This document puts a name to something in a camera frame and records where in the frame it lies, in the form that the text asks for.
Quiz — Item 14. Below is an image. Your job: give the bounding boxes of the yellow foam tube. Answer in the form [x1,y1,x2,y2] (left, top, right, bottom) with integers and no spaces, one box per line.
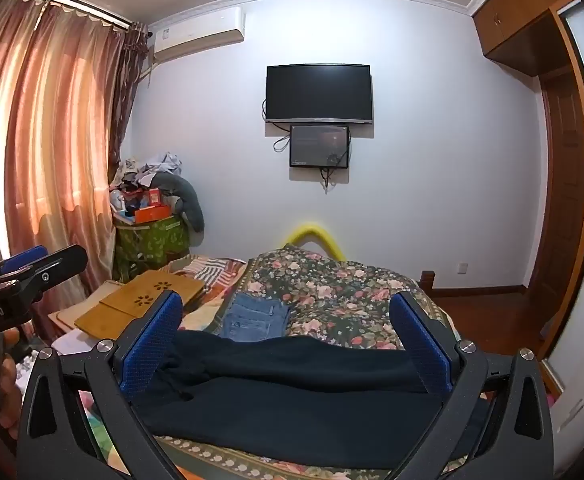
[284,220,345,264]

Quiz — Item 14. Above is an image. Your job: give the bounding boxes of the white air conditioner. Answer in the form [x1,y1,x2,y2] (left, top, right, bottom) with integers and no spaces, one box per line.
[148,6,247,64]

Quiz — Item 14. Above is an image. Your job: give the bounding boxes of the bamboo lap desk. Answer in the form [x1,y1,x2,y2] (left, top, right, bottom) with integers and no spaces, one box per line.
[74,270,207,334]

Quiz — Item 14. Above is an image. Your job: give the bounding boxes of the patchwork bed sheet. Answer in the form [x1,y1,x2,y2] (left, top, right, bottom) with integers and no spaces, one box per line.
[164,255,249,332]

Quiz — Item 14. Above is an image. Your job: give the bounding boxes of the folded blue jeans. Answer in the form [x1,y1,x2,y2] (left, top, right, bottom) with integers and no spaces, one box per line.
[219,292,293,344]

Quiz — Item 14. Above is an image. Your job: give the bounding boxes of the dark navy pants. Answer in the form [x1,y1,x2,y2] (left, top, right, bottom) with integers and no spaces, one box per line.
[132,330,454,471]

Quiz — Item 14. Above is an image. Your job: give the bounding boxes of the wooden upper cabinet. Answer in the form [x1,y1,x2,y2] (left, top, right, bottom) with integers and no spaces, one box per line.
[472,0,581,79]

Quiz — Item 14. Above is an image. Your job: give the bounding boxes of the orange pink curtain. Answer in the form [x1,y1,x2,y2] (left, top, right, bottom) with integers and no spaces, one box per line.
[0,0,128,343]

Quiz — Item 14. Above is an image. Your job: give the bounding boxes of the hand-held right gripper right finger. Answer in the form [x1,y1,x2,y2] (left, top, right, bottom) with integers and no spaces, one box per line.
[387,290,555,480]

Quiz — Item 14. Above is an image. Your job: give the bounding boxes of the floral blanket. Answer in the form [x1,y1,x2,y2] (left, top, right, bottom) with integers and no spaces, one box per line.
[154,247,462,480]

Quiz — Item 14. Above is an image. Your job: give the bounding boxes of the pile of clothes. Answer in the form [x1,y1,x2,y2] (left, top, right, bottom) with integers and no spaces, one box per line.
[109,150,183,197]

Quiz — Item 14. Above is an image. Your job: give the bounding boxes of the green patterned box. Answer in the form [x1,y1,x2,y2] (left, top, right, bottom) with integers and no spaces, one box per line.
[114,212,191,282]

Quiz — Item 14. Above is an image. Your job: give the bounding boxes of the orange box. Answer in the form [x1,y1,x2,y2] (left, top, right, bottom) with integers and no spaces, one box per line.
[134,204,171,225]

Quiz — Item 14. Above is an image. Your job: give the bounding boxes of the person's left hand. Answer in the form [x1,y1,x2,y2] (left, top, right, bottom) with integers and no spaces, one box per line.
[0,330,23,441]

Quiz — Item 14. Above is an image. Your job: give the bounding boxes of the white curtain rail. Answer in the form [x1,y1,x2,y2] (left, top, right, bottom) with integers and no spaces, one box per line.
[0,0,145,29]

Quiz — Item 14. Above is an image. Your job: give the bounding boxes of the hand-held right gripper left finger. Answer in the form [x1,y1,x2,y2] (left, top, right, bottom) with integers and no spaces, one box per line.
[16,290,193,480]

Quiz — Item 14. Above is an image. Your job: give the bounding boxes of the small black monitor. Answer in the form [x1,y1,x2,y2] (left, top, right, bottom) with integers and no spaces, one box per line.
[289,124,351,169]

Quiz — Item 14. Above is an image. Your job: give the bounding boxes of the grey plush pillow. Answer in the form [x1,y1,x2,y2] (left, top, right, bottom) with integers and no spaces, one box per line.
[149,170,207,234]

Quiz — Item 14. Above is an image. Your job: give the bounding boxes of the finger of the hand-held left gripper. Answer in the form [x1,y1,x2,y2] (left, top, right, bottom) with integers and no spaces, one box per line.
[14,244,89,306]
[0,246,48,287]

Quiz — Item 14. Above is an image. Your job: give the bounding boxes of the brown wooden door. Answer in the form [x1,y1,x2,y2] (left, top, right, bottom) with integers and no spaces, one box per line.
[526,67,584,362]

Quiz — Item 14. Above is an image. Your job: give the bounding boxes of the black wall television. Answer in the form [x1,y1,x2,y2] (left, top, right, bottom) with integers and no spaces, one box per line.
[265,63,375,126]

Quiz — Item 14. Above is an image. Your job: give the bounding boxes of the brown patterned curtain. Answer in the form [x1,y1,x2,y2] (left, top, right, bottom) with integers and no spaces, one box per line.
[108,22,151,197]

